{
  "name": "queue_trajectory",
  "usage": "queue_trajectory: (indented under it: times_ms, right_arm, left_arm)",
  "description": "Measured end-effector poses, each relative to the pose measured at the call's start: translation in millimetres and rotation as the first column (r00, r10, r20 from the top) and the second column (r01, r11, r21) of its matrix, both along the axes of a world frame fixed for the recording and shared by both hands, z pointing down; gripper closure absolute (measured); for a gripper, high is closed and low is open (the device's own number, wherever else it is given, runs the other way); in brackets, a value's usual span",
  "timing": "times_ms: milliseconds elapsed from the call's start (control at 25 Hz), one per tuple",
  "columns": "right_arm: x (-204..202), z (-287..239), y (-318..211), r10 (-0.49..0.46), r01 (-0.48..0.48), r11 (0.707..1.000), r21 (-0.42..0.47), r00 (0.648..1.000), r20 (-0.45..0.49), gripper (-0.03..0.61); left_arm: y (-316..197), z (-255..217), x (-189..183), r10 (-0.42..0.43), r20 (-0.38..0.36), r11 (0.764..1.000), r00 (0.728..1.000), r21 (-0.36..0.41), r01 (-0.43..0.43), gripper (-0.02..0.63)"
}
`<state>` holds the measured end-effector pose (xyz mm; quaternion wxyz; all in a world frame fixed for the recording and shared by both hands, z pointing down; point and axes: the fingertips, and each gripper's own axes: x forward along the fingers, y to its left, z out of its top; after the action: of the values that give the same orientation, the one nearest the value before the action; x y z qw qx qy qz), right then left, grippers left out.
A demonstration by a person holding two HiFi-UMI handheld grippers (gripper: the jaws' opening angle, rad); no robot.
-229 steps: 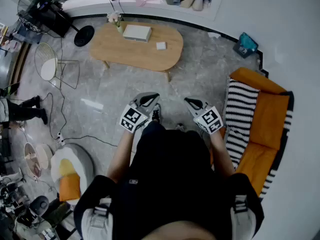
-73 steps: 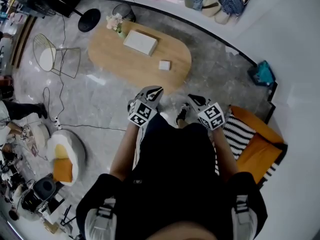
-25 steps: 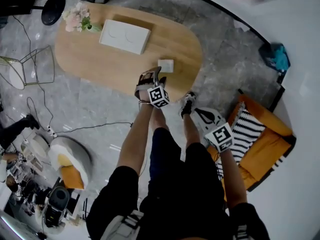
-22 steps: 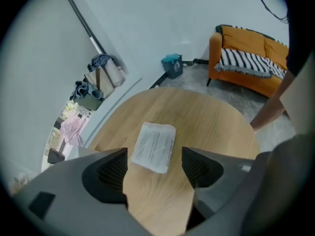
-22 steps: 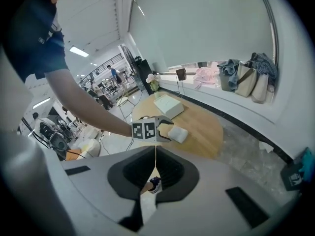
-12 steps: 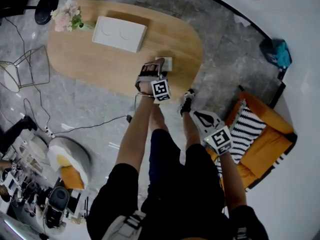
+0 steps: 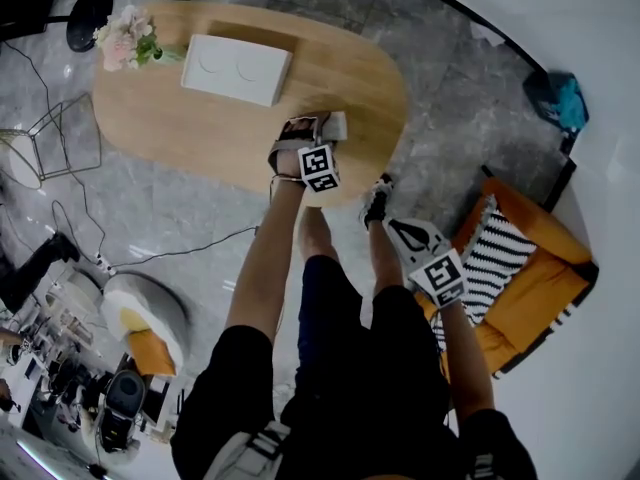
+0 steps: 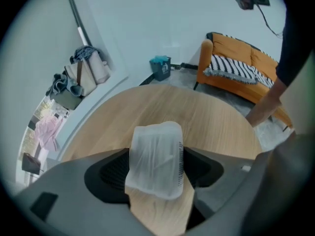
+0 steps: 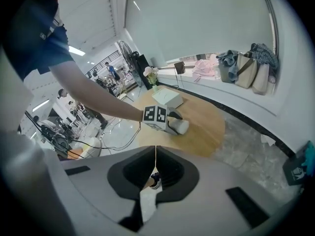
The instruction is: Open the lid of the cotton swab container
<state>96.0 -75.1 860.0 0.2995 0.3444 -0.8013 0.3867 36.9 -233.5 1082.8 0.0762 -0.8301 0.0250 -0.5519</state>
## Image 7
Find black white striped blanket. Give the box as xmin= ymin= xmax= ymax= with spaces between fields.
xmin=429 ymin=195 xmax=539 ymax=349

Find person's left forearm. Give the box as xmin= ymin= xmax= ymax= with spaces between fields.
xmin=224 ymin=148 xmax=307 ymax=342

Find person's right forearm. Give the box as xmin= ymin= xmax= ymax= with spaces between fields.
xmin=434 ymin=297 xmax=496 ymax=424

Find oval wooden coffee table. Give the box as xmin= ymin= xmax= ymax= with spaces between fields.
xmin=93 ymin=0 xmax=409 ymax=209

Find person's left hand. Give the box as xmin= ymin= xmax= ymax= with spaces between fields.
xmin=288 ymin=116 xmax=317 ymax=141

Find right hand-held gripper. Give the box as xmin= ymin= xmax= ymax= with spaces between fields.
xmin=385 ymin=218 xmax=469 ymax=309

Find grey round floor pouf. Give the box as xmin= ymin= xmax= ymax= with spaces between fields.
xmin=99 ymin=272 xmax=194 ymax=379

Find black power cable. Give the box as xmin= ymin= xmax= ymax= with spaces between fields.
xmin=4 ymin=37 xmax=109 ymax=259
xmin=112 ymin=225 xmax=261 ymax=269

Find small white case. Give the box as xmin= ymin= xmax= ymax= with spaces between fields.
xmin=322 ymin=111 xmax=349 ymax=143

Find gold wire chair white seat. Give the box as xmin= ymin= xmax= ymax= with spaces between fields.
xmin=0 ymin=92 xmax=104 ymax=192

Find grey shoulder strap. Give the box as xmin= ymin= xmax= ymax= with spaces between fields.
xmin=467 ymin=450 xmax=501 ymax=480
xmin=204 ymin=420 xmax=291 ymax=480

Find person's black shorts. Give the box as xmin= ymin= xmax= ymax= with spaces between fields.
xmin=294 ymin=255 xmax=451 ymax=419

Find person's left leg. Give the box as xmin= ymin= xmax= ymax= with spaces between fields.
xmin=297 ymin=206 xmax=341 ymax=269

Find person's right leg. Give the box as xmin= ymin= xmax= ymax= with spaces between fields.
xmin=367 ymin=217 xmax=406 ymax=297

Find orange floor sofa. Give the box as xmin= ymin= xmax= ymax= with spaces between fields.
xmin=414 ymin=165 xmax=599 ymax=382

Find large white flat box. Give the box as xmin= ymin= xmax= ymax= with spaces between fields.
xmin=180 ymin=33 xmax=294 ymax=108

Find black standing fan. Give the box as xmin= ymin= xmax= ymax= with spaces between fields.
xmin=0 ymin=0 xmax=115 ymax=53

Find pink flowers in green vase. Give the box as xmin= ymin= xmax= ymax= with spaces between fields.
xmin=93 ymin=3 xmax=186 ymax=73

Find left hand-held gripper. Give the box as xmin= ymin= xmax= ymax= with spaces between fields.
xmin=267 ymin=111 xmax=341 ymax=195

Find person's leg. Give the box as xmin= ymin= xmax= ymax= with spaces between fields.
xmin=367 ymin=217 xmax=406 ymax=297
xmin=297 ymin=206 xmax=341 ymax=269

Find white power strip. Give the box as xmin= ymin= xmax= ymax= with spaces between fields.
xmin=94 ymin=252 xmax=119 ymax=277

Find person's right sneaker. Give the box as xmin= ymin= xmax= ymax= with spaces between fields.
xmin=358 ymin=172 xmax=396 ymax=232

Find white yellow egg-shaped cushion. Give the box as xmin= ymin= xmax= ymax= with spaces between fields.
xmin=102 ymin=287 xmax=176 ymax=364

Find orange square cushion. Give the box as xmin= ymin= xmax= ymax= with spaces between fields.
xmin=128 ymin=328 xmax=177 ymax=377

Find black rounded device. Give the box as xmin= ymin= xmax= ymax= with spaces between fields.
xmin=97 ymin=367 xmax=147 ymax=454

